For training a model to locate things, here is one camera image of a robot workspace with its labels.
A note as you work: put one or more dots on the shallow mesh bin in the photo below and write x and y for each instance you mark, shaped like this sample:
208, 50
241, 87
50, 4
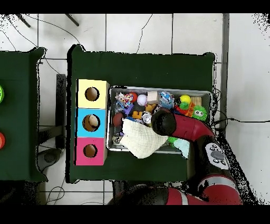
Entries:
147, 89

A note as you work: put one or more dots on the large green spiky eyed toy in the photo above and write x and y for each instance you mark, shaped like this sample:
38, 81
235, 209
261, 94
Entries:
199, 113

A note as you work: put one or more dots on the dark green table cloth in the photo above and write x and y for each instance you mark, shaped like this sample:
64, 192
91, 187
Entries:
137, 69
16, 118

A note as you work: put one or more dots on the wooden box with three holes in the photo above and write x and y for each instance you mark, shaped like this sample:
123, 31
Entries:
99, 156

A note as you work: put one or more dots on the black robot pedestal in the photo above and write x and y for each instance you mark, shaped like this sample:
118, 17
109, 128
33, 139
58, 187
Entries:
120, 186

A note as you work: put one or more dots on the green ball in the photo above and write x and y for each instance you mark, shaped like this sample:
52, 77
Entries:
1, 94

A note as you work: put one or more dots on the yellow ball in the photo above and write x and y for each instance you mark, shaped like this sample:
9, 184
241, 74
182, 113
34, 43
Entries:
185, 99

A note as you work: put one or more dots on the black upright panel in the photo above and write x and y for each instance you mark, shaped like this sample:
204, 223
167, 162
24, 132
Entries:
61, 105

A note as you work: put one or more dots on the white baseball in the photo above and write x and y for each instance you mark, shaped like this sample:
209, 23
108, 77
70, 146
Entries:
142, 99

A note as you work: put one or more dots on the red orange ball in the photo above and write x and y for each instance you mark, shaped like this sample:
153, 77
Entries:
134, 96

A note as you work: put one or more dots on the plain wooden cube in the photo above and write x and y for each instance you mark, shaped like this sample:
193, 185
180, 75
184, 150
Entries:
152, 96

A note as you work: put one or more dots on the clear blue plastic bag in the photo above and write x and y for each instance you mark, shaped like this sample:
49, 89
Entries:
166, 98

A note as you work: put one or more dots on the mint green cloth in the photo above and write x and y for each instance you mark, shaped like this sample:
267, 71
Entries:
181, 145

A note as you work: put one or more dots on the crumpled colourful paper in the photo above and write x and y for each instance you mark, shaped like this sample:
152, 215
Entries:
124, 99

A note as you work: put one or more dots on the cream waffle cloth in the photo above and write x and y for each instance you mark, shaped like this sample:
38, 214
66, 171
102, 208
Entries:
141, 137

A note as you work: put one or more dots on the black stand leg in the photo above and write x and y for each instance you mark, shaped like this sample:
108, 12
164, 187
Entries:
23, 20
72, 20

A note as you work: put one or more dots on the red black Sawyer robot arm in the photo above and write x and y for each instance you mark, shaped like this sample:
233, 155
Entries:
189, 126

